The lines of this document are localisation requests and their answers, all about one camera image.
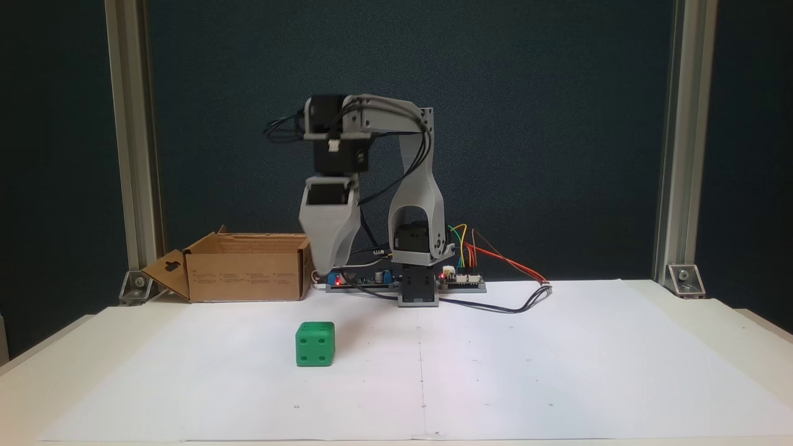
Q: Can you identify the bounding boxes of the yellow and green jumper wires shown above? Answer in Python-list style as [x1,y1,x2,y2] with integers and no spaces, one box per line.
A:
[448,223,483,274]

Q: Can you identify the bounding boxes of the metal corner bracket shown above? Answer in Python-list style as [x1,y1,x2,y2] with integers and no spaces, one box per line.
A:
[665,263,707,298]
[119,269,154,305]

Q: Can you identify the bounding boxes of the green die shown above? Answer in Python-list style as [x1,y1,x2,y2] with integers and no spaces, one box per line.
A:
[295,321,336,367]

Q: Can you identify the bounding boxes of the red and orange wires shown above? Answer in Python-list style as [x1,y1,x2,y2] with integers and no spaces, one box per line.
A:
[465,228,550,287]

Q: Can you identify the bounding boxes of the black servo cable loop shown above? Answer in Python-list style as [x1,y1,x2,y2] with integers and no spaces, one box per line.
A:
[265,110,310,144]

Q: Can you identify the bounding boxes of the open cardboard box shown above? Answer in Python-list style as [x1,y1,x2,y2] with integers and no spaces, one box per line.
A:
[141,225,314,304]

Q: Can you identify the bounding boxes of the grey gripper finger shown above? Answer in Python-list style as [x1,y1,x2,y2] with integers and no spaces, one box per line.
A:
[333,214,362,274]
[300,226,348,278]

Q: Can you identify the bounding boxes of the black cable bundle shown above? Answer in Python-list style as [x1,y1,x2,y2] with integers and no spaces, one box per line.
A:
[338,98,433,292]

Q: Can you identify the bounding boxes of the black cable with white connector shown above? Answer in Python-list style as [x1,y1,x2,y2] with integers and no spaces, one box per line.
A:
[338,282,554,315]

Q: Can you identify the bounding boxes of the aluminium frame post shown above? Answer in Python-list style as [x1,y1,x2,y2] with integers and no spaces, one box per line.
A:
[652,0,721,273]
[104,0,167,273]

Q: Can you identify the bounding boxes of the blue power board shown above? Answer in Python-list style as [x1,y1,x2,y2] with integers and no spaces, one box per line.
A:
[324,268,402,293]

